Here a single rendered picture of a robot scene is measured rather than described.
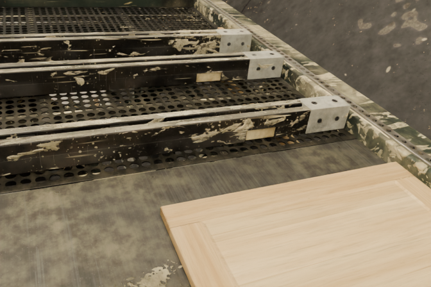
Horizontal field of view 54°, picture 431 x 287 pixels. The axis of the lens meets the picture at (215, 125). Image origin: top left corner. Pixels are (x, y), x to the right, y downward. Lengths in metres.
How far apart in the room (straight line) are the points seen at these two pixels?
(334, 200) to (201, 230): 0.28
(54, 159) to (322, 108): 0.64
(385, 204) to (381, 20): 1.83
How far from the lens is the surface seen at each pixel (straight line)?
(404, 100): 2.25
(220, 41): 1.51
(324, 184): 0.90
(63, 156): 0.89
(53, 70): 1.16
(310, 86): 1.28
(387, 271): 0.77
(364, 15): 2.72
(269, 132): 1.03
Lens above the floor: 1.80
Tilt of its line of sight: 38 degrees down
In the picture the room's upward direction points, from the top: 54 degrees counter-clockwise
